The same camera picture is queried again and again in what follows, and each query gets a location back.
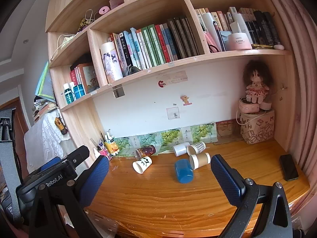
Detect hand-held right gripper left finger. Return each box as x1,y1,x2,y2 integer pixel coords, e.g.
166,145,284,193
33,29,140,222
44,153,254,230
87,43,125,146
29,155,110,238

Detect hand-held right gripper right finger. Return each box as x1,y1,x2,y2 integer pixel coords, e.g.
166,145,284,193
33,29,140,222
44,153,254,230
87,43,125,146
210,154,293,238

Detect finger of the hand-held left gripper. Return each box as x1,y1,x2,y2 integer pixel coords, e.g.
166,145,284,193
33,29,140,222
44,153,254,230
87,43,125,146
65,145,90,166

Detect blue cup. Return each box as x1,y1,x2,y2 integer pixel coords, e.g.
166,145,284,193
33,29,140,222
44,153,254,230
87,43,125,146
174,159,194,184

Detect brown paper cup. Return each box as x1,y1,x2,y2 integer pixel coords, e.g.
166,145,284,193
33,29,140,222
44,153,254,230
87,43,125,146
189,152,211,170

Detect checkered paper cup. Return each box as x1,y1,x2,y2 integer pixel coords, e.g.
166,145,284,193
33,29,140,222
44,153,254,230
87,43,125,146
186,141,206,156

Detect white panda print cup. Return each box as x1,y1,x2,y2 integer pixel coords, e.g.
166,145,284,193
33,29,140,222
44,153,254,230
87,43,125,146
132,156,152,174

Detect plain white cup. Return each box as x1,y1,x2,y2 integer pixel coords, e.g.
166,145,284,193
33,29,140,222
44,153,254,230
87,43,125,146
173,142,191,157

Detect dark brown printed cup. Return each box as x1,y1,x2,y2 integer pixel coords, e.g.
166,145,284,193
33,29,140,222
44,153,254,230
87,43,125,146
135,145,156,159

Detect orange pen holder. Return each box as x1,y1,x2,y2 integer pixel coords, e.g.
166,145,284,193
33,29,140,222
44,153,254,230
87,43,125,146
104,140,120,156

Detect white lace cloth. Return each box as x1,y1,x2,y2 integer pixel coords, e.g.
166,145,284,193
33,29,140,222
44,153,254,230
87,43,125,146
23,111,72,173

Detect green grape tissue pack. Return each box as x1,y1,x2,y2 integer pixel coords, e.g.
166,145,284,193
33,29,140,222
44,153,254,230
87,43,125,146
181,122,217,144
114,137,138,156
136,132,160,152
158,128,182,152

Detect pile of books and papers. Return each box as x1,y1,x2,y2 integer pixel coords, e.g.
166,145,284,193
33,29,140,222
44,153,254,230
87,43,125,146
32,99,58,122

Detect teal bottle white cap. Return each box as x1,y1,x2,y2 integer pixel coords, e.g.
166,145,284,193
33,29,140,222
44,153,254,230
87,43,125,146
63,83,75,105

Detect letter print storage bag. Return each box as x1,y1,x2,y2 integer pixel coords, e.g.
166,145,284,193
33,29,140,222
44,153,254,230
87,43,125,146
240,109,275,144

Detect teal box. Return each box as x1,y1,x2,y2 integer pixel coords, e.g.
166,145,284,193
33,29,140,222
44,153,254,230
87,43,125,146
73,84,86,100

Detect black smartphone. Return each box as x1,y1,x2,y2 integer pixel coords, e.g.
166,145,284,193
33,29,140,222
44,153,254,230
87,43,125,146
280,154,299,181

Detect pink round box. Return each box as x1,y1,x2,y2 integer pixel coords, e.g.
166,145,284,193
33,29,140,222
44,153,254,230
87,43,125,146
238,99,260,114

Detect red boxed books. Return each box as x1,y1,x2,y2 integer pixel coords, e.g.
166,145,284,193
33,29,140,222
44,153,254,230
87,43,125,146
70,63,100,95

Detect green framed board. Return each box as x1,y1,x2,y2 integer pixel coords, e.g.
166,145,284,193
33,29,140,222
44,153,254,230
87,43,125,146
35,61,56,102

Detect white printed cylinder box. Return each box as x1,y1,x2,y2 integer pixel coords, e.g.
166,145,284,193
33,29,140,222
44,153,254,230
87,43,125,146
100,42,123,84

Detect curly-haired rag doll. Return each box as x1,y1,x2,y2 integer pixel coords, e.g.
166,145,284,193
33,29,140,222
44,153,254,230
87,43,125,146
242,60,274,105

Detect row of green and dark books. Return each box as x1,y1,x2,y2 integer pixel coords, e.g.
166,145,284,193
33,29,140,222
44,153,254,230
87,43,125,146
109,15,200,77

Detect floral gift bag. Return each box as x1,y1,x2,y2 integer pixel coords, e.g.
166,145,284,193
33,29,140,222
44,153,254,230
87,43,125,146
77,9,96,33

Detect row of beige and black books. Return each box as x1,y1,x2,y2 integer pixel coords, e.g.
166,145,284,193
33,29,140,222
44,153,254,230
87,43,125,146
194,6,281,52

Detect wooden bookshelf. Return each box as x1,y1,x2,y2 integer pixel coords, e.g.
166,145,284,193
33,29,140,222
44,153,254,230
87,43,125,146
45,0,298,169

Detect hanging keychain charm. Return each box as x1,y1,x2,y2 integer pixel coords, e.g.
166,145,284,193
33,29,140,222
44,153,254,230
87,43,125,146
54,116,68,135

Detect square wall sticker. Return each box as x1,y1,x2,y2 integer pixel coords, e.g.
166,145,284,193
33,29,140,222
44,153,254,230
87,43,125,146
166,107,180,120

